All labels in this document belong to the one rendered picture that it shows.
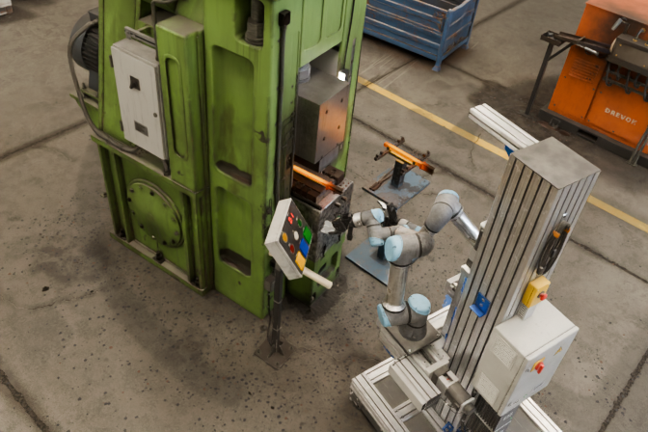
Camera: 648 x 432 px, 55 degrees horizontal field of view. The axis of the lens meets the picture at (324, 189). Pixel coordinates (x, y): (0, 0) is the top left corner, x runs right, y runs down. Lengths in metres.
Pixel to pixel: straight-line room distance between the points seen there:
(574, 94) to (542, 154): 4.08
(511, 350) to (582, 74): 4.06
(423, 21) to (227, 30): 4.26
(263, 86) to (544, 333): 1.75
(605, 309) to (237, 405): 2.73
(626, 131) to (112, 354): 4.94
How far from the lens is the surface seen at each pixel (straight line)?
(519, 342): 2.95
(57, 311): 4.58
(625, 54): 6.20
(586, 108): 6.67
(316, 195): 3.76
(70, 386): 4.22
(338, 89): 3.44
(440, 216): 3.32
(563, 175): 2.53
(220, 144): 3.63
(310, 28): 3.25
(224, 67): 3.35
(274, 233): 3.21
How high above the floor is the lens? 3.45
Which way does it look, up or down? 41 degrees down
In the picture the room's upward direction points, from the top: 6 degrees clockwise
